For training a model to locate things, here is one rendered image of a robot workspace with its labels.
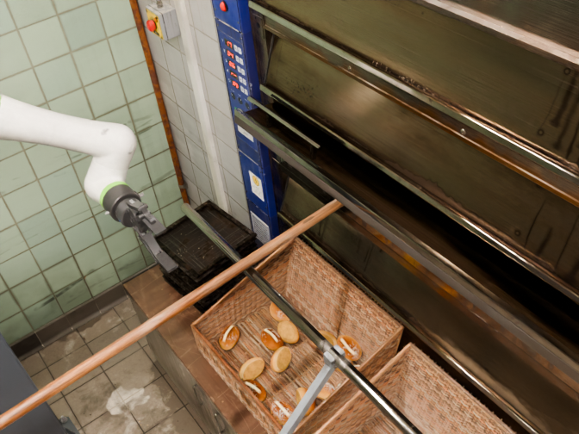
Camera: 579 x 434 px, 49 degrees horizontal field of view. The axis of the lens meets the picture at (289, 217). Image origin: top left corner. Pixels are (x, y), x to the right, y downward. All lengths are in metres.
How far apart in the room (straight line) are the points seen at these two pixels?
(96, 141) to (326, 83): 0.63
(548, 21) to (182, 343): 1.70
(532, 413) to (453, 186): 0.64
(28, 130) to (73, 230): 1.32
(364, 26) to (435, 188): 0.40
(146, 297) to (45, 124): 1.03
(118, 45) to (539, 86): 1.85
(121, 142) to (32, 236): 1.25
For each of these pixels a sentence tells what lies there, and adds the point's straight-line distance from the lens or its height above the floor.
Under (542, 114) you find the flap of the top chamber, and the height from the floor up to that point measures 1.79.
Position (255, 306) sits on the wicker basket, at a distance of 2.39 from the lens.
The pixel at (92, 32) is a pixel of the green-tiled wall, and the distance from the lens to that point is 2.66.
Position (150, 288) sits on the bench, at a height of 0.58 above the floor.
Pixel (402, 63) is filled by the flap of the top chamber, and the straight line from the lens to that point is 1.43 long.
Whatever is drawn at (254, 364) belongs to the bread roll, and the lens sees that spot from 2.22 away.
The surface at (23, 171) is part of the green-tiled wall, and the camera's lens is 2.80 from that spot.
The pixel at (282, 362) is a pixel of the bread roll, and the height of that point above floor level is 0.64.
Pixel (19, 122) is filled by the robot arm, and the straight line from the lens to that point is 1.76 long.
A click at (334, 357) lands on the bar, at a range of 1.58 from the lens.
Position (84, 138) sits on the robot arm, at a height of 1.51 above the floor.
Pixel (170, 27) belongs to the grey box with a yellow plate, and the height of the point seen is 1.45.
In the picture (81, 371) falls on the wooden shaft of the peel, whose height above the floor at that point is 1.20.
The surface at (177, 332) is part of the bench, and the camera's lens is 2.44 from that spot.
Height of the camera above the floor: 2.48
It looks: 44 degrees down
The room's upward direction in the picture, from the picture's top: 7 degrees counter-clockwise
